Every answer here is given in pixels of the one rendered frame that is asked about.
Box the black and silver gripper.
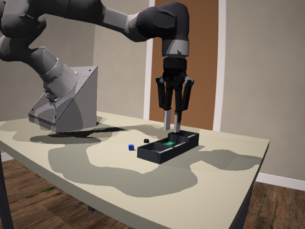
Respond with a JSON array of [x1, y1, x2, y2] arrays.
[[156, 58, 194, 133]]

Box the black rack of bins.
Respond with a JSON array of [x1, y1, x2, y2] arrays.
[[137, 130, 199, 164]]

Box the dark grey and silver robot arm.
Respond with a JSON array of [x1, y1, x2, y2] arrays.
[[0, 0, 189, 102]]

